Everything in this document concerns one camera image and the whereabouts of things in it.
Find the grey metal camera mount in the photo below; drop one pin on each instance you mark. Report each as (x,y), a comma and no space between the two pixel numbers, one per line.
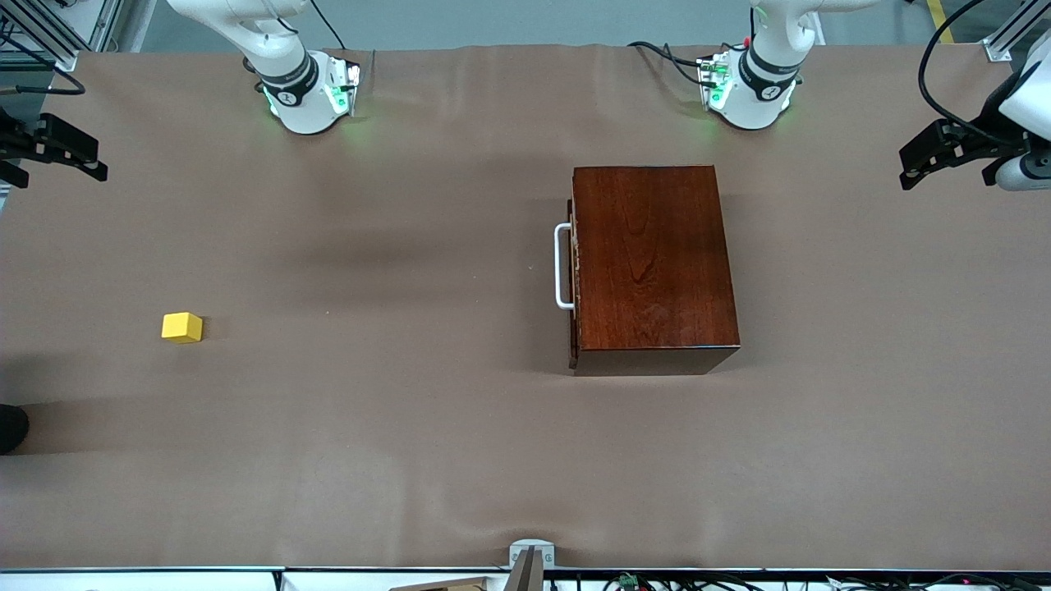
(525,548)

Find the wooden drawer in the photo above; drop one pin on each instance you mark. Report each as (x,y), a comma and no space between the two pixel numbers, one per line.
(574,328)

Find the yellow cube block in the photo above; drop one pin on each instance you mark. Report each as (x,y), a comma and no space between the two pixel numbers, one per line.
(181,327)

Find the brown cardboard piece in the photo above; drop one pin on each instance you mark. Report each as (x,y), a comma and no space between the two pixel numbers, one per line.
(460,585)

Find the dark wooden drawer cabinet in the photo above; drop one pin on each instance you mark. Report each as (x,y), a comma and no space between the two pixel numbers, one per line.
(657,263)

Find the white table edge rail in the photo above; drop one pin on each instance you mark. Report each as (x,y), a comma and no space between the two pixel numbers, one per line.
(123,581)

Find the black round knob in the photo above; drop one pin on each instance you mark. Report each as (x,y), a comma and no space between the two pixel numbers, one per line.
(10,428)

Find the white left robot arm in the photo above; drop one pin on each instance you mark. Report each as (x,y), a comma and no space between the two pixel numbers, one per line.
(759,107)

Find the brown table cover sheet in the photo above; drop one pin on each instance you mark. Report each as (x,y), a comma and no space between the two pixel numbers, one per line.
(369,451)

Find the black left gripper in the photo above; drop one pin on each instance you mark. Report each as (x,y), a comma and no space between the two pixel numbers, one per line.
(983,141)

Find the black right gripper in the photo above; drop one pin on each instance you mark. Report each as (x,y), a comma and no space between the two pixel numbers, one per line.
(18,141)

